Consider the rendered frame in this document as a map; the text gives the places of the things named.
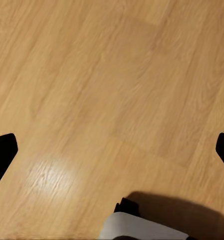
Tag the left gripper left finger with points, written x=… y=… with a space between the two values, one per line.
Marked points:
x=8 y=150

